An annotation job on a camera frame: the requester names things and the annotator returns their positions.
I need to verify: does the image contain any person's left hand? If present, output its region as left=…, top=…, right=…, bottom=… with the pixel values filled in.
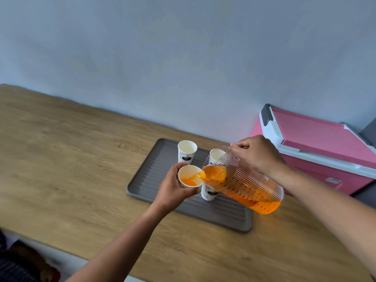
left=150, top=161, right=202, bottom=217

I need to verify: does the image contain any person's right hand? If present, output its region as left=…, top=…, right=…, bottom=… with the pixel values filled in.
left=230, top=134, right=287, bottom=180

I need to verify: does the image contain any white paper cup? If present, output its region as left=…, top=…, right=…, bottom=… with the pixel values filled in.
left=208, top=148, right=227, bottom=165
left=177, top=140, right=198, bottom=165
left=177, top=164, right=204, bottom=190
left=201, top=183, right=219, bottom=202

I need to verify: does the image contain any clear pitcher orange drink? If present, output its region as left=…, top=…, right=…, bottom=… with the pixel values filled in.
left=196, top=145, right=285, bottom=215

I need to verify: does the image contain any person's right forearm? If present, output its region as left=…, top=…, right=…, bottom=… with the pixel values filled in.
left=271, top=164, right=376, bottom=278

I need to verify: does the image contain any person's left forearm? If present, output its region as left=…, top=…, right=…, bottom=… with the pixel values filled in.
left=66, top=202, right=165, bottom=282

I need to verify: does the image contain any person's dark striped clothing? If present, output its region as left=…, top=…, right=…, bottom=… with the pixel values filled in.
left=0, top=229, right=61, bottom=282

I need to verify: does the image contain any grey ribbed tray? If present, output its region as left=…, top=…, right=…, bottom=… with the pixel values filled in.
left=126, top=138, right=253, bottom=233

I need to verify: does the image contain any pink cooler box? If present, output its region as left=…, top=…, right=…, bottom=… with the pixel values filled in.
left=249, top=103, right=376, bottom=196

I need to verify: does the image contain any white cabinet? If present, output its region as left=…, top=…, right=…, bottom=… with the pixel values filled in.
left=5, top=231, right=145, bottom=282

